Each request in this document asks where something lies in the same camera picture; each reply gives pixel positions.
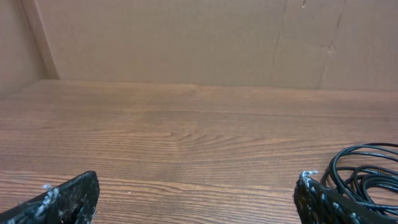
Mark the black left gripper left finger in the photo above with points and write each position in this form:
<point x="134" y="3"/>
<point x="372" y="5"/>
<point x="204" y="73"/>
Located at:
<point x="73" y="202"/>

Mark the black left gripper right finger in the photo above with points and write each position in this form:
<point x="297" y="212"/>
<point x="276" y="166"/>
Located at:
<point x="317" y="203"/>

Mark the cardboard back wall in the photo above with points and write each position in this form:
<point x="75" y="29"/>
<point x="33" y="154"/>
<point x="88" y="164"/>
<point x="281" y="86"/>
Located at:
<point x="340" y="45"/>

